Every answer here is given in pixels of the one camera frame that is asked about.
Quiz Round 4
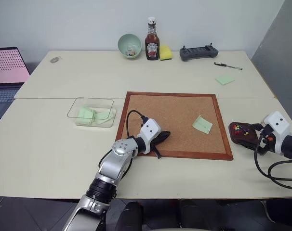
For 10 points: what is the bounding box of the wood framed cork board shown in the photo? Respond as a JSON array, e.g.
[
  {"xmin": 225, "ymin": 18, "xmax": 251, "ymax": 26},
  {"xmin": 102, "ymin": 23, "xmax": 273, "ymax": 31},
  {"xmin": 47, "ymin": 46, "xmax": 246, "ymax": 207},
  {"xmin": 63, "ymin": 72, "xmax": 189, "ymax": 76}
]
[{"xmin": 115, "ymin": 91, "xmax": 234, "ymax": 161}]

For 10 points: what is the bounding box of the ketchup bottle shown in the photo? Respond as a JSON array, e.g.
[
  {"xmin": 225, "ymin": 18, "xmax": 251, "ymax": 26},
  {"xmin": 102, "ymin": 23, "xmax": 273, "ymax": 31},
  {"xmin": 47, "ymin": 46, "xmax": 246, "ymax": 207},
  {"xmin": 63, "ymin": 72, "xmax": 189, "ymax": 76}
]
[{"xmin": 145, "ymin": 16, "xmax": 160, "ymax": 61}]

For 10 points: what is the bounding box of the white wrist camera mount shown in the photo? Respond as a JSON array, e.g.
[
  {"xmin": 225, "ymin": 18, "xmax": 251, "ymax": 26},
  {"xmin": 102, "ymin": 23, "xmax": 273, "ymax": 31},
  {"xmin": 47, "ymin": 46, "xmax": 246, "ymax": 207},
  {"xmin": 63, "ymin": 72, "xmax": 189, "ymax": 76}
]
[
  {"xmin": 138, "ymin": 118, "xmax": 161, "ymax": 154},
  {"xmin": 263, "ymin": 111, "xmax": 292, "ymax": 155}
]

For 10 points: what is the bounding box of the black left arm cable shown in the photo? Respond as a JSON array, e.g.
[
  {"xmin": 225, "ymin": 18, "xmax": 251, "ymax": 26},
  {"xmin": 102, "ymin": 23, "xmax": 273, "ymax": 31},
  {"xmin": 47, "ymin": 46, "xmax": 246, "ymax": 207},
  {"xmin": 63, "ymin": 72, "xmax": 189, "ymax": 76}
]
[{"xmin": 125, "ymin": 110, "xmax": 149, "ymax": 140}]

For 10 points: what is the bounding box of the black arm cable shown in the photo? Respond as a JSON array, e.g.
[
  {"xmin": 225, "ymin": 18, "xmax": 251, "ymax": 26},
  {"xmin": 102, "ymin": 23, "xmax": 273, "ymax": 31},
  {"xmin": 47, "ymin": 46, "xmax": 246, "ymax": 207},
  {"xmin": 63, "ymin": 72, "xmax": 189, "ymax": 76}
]
[
  {"xmin": 254, "ymin": 134, "xmax": 292, "ymax": 191},
  {"xmin": 125, "ymin": 110, "xmax": 149, "ymax": 140}
]

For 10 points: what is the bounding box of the black and silver pen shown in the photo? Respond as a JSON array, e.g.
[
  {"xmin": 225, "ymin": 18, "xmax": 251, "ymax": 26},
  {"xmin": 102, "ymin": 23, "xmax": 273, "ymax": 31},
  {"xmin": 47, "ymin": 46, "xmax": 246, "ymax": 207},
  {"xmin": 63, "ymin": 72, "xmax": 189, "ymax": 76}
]
[{"xmin": 214, "ymin": 62, "xmax": 243, "ymax": 71}]

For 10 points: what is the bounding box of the green sticky note pad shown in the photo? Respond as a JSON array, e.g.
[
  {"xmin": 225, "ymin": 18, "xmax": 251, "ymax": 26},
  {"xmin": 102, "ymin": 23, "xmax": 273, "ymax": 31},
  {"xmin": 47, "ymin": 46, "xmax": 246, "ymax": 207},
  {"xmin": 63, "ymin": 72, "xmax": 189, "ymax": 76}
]
[{"xmin": 215, "ymin": 74, "xmax": 235, "ymax": 86}]

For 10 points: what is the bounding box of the pale green bowl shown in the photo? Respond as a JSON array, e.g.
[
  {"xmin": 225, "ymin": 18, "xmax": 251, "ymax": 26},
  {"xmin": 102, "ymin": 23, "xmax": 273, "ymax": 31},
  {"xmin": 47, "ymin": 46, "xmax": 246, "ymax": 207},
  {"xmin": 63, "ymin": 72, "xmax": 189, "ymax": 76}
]
[{"xmin": 118, "ymin": 33, "xmax": 141, "ymax": 60}]

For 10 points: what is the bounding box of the clear plastic box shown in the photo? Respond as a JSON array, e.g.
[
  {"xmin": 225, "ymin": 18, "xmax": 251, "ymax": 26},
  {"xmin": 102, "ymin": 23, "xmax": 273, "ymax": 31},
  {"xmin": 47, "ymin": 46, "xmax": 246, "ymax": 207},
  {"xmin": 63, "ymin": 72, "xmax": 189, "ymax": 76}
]
[{"xmin": 68, "ymin": 97, "xmax": 118, "ymax": 128}]

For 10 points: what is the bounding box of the green sticky note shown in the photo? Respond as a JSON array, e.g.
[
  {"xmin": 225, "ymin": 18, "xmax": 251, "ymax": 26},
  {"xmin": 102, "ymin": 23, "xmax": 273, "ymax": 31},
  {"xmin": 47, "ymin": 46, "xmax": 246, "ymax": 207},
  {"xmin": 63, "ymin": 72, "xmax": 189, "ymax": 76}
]
[
  {"xmin": 92, "ymin": 109, "xmax": 113, "ymax": 124},
  {"xmin": 76, "ymin": 107, "xmax": 96, "ymax": 125},
  {"xmin": 192, "ymin": 115, "xmax": 213, "ymax": 135}
]

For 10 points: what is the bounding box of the yellow sponge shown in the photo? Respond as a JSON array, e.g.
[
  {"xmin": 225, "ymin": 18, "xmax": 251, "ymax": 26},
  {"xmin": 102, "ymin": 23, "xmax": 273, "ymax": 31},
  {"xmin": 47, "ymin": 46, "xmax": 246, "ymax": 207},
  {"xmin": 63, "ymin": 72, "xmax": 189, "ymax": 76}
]
[{"xmin": 159, "ymin": 45, "xmax": 173, "ymax": 61}]

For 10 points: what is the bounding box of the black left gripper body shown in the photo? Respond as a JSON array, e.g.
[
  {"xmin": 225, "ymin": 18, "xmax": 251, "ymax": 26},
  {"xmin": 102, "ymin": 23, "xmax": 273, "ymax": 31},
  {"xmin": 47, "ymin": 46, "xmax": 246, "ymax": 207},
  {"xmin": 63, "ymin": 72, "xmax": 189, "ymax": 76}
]
[{"xmin": 150, "ymin": 131, "xmax": 165, "ymax": 148}]

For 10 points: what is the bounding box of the grey handheld controller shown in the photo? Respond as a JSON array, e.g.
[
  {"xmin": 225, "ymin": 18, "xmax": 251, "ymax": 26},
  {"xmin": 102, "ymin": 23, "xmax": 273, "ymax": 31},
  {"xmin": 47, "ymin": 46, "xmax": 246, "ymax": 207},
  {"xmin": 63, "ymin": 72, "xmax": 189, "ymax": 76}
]
[{"xmin": 179, "ymin": 43, "xmax": 219, "ymax": 62}]

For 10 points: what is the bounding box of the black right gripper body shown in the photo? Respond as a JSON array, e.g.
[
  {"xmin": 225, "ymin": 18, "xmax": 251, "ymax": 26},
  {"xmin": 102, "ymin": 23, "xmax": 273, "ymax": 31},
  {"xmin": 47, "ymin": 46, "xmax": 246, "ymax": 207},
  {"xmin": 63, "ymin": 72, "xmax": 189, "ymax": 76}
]
[{"xmin": 259, "ymin": 124, "xmax": 276, "ymax": 155}]

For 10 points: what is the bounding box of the laptop with pink screen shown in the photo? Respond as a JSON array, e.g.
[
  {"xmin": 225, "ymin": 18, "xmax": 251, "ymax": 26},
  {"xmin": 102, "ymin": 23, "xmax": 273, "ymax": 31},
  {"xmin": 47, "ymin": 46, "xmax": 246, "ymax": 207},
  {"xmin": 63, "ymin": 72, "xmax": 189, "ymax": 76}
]
[{"xmin": 0, "ymin": 47, "xmax": 31, "ymax": 126}]

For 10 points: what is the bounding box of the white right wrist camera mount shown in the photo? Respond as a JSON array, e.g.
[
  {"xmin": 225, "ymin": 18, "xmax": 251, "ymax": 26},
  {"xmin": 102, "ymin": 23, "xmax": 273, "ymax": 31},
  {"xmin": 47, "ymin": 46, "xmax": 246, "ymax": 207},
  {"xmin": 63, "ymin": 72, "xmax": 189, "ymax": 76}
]
[{"xmin": 263, "ymin": 111, "xmax": 292, "ymax": 155}]

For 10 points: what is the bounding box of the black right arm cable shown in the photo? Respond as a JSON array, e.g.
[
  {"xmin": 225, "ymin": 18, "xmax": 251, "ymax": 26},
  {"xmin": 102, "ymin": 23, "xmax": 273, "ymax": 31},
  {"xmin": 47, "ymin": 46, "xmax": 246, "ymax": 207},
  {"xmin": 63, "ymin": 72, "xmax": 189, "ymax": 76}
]
[{"xmin": 254, "ymin": 134, "xmax": 292, "ymax": 191}]

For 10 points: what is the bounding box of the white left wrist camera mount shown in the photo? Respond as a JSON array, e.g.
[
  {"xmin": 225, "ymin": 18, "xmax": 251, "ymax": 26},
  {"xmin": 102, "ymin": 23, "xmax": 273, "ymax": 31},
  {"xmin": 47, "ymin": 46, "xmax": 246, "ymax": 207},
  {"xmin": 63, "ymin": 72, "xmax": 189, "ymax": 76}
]
[{"xmin": 138, "ymin": 118, "xmax": 161, "ymax": 154}]

